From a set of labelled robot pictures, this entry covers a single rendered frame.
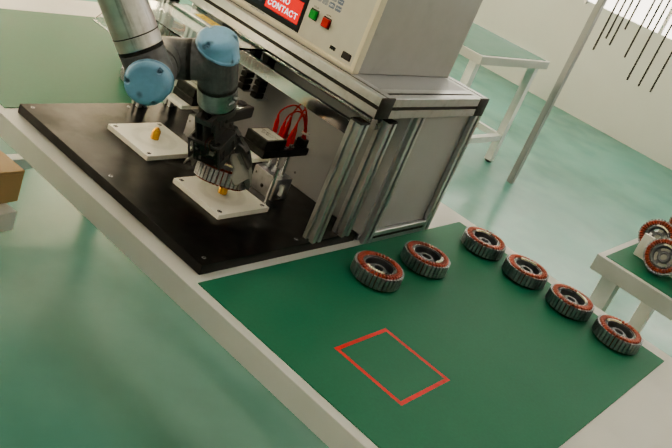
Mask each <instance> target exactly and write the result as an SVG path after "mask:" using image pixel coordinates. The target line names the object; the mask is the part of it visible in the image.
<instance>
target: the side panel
mask: <svg viewBox="0 0 672 448"><path fill-rule="evenodd" d="M480 118H481V116H461V117H430V118H414V119H413V122H412V124H411V126H410V129H409V131H408V133H407V135H406V138H405V140H404V142H403V144H402V147H401V149H400V151H399V153H398V156H397V158H396V160H395V163H394V165H393V167H392V169H391V172H390V174H389V176H388V178H387V181H386V183H385V185H384V187H383V190H382V192H381V194H380V197H379V199H378V201H377V203H376V206H375V208H374V210H373V212H372V215H371V217H370V219H369V221H368V224H367V226H366V228H365V230H364V233H363V234H362V235H360V234H358V233H357V232H356V235H355V238H354V239H356V240H359V241H360V243H361V244H366V243H371V242H375V241H379V240H384V239H388V238H392V237H396V236H401V235H405V234H409V233H414V232H418V231H422V230H426V229H428V228H429V225H430V223H431V221H432V219H433V217H434V215H435V213H436V211H437V209H438V206H439V204H440V202H441V200H442V198H443V196H444V194H445V192H446V190H447V188H448V185H449V183H450V181H451V179H452V177H453V175H454V173H455V171H456V169H457V167H458V164H459V162H460V160H461V158H462V156H463V154H464V152H465V150H466V148H467V146H468V143H469V141H470V139H471V137H472V135H473V133H474V131H475V129H476V127H477V125H478V122H479V120H480Z"/></svg>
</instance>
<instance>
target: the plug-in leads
mask: <svg viewBox="0 0 672 448"><path fill-rule="evenodd" d="M291 106H296V109H295V110H294V111H293V112H292V113H290V114H289V115H288V116H287V117H286V118H285V120H284V122H283V124H282V126H281V128H280V130H279V133H278V135H280V136H281V137H283V138H284V139H285V140H286V139H287V143H286V146H285V147H286V148H287V149H288V148H289V145H290V146H291V145H294V141H295V137H296V134H297V127H298V123H299V121H300V120H301V118H302V117H303V121H304V131H302V134H303V135H302V136H300V137H297V140H296V142H295V143H296V144H297V145H298V146H300V147H301V148H305V147H307V145H308V142H309V140H307V139H306V135H307V136H308V135H309V133H308V132H307V123H308V116H307V109H306V107H304V108H305V109H304V110H303V111H302V109H301V108H300V106H301V104H299V105H294V104H293V105H289V106H286V107H284V108H283V109H281V110H280V111H279V113H278V114H277V118H276V119H275V123H274V126H273V131H274V132H275V133H277V130H278V125H279V121H280V120H279V116H280V115H279V114H280V113H281V112H282V111H283V110H284V109H286V108H288V107H291ZM298 108H299V109H300V111H296V110H297V109H298ZM304 111H305V113H306V114H305V113H304ZM296 112H299V113H301V115H300V117H299V119H298V121H297V123H296V125H295V127H294V128H293V130H291V132H290V134H289V136H288V138H287V135H288V132H289V129H290V126H291V120H292V116H293V114H294V113H296ZM290 115H291V116H290ZM289 116H290V118H289V120H288V121H287V124H286V120H287V119H288V117H289ZM285 124H286V126H285Z"/></svg>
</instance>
